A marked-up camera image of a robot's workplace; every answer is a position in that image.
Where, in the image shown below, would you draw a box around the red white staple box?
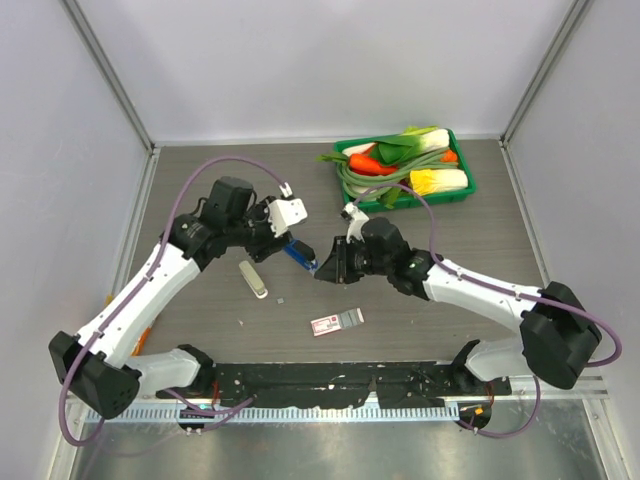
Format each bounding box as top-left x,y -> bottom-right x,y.
310,308 -> 365,337

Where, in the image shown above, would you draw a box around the colourful snack packet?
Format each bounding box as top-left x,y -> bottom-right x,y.
131,327 -> 151,356

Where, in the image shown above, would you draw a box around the white green toy bok choy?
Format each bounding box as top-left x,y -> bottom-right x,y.
372,127 -> 449,165

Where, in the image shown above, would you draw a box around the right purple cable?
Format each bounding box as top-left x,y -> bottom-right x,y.
352,184 -> 624,437

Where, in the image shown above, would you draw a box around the green plastic tray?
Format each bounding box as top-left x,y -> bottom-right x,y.
318,127 -> 476,213

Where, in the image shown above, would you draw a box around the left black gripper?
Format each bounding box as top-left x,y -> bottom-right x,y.
226,197 -> 292,262

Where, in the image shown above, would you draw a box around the white toy radish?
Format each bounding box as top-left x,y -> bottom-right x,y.
341,142 -> 376,157

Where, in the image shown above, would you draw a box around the blue stapler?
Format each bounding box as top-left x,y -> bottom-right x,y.
283,239 -> 318,274

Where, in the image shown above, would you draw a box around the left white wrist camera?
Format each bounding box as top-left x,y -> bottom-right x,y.
267,182 -> 308,238

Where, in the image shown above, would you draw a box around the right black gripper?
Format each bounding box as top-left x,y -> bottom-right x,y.
315,236 -> 392,285

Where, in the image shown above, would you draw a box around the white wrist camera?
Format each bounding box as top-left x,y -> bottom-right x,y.
267,182 -> 308,238
341,202 -> 370,243

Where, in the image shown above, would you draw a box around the purple cable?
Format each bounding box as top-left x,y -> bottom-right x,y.
58,154 -> 294,447
352,184 -> 624,437

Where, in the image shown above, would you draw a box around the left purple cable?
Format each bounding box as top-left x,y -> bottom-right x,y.
58,154 -> 294,447

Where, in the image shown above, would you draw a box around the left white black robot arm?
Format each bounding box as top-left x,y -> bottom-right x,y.
49,176 -> 307,419

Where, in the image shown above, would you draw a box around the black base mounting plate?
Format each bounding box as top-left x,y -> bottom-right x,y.
174,361 -> 512,409

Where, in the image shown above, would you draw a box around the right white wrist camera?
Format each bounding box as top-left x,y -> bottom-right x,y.
341,202 -> 370,243

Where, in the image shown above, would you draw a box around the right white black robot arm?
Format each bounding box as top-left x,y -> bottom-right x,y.
314,218 -> 602,395

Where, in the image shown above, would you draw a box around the yellow white toy cabbage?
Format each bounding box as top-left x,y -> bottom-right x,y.
409,169 -> 469,196

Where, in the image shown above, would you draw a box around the orange toy carrot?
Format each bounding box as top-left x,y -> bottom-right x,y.
348,153 -> 398,176

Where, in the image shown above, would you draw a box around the green toy long beans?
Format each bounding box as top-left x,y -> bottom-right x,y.
336,149 -> 459,198

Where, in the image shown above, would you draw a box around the white beige stapler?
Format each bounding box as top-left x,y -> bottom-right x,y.
239,260 -> 268,299

